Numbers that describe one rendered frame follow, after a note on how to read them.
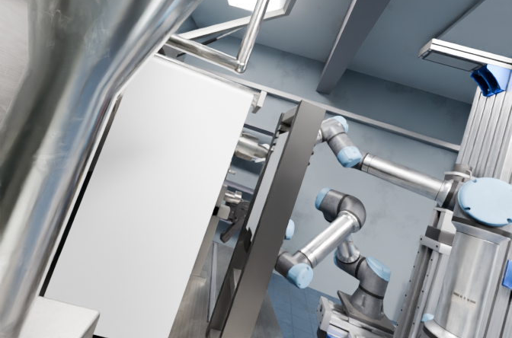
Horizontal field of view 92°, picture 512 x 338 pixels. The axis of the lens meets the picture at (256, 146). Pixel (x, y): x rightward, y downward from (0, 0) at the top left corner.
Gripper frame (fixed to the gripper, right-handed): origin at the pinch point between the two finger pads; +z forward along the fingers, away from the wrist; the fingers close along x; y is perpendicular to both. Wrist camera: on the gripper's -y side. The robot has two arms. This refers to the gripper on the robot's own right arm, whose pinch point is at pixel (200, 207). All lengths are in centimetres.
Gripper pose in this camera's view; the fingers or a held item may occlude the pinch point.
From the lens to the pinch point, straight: 94.7
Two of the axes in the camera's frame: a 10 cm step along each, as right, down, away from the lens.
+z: -9.3, -3.3, -1.2
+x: 1.4, -0.3, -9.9
